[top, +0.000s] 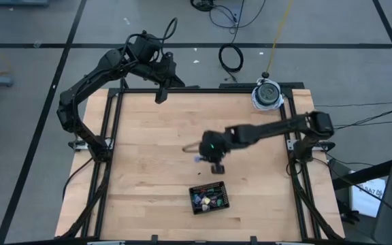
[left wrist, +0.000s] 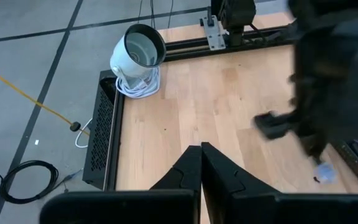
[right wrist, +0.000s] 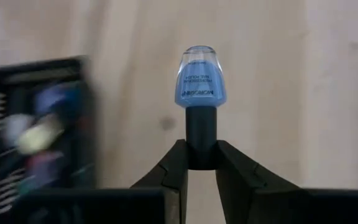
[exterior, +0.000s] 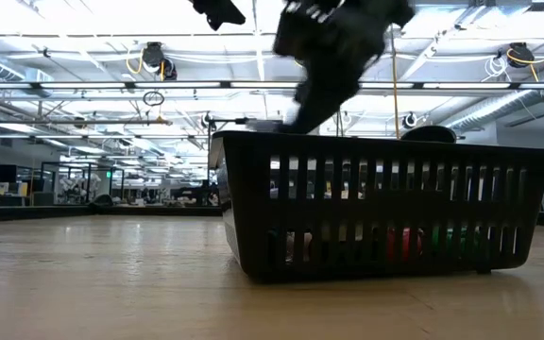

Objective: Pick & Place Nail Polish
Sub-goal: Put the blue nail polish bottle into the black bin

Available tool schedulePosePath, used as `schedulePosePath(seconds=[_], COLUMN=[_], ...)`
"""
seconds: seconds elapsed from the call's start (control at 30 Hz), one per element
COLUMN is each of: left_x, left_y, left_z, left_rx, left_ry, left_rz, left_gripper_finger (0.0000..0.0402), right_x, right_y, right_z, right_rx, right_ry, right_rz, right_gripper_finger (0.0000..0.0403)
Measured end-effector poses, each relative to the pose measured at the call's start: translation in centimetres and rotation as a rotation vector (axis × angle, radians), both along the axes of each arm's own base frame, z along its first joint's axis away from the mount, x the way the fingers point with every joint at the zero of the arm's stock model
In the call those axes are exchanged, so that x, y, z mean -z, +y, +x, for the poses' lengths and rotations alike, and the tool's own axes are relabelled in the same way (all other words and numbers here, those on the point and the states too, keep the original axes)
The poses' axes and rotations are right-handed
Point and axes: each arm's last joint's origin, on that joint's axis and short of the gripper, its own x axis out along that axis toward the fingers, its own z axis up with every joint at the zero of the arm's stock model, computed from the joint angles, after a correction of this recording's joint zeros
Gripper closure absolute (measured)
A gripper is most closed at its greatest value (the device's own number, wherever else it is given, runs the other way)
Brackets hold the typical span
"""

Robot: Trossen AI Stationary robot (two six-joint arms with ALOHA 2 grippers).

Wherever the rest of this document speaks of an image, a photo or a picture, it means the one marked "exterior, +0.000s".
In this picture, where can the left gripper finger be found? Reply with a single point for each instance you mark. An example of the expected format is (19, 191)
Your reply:
(217, 11)

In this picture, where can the clear pink nail polish bottle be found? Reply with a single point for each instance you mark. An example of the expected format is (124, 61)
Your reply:
(295, 245)

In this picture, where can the dark red nail polish bottle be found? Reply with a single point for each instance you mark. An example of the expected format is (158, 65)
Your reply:
(413, 242)

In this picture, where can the green nail polish bottle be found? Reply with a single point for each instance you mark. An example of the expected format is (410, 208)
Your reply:
(442, 238)

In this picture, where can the small ceiling reel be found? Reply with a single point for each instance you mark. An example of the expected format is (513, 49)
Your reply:
(206, 120)
(346, 118)
(410, 120)

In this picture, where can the black metal stand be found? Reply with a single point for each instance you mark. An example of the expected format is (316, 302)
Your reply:
(239, 121)

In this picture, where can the black slotted plastic basket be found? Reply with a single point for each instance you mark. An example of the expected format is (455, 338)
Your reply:
(253, 189)

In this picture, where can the grey ceiling pipe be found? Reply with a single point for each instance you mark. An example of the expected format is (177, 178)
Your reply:
(64, 122)

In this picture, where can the black framed robot cell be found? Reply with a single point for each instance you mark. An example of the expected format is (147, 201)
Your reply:
(71, 186)

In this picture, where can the silver ceiling duct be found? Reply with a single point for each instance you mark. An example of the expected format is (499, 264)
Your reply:
(484, 111)

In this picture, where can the black curved bracket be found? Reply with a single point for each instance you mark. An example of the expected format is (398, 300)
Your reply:
(102, 201)

